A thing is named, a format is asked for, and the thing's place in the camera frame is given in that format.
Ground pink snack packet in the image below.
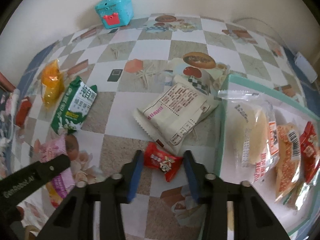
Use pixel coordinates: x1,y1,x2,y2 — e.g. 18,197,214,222
40,135,75,208

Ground small red candy packet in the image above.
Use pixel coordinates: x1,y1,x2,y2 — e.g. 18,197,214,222
144,142,183,183

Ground green biscuit packet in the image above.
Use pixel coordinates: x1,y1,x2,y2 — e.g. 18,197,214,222
51,76,98,135

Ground green silver small packet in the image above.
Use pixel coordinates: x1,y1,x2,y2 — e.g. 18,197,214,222
285,181,310,211

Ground orange barcode snack packet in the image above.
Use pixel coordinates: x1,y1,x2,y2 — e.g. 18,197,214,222
275,122,301,202

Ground clear wafer packet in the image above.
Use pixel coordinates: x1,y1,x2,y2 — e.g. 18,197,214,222
218,90,279,183

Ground red small box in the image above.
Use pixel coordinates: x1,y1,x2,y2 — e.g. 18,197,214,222
16,96,32,127

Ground white tray with green rim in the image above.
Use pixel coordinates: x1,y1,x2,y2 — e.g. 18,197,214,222
214,75,319,239

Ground red snack packet in tray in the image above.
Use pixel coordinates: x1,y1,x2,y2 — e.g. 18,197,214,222
299,121,319,184

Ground beige snack packet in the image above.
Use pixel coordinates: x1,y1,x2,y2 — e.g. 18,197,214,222
133,75,219,155

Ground checkered tablecloth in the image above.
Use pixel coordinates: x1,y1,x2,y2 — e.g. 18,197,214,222
1,14,317,179

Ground white power adapter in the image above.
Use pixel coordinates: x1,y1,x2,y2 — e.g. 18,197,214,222
295,52,318,83

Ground turquoise toy box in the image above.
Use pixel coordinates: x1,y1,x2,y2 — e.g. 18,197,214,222
95,0,134,29

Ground white cable on wall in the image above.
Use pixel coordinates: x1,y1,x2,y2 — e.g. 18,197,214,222
231,16,288,48

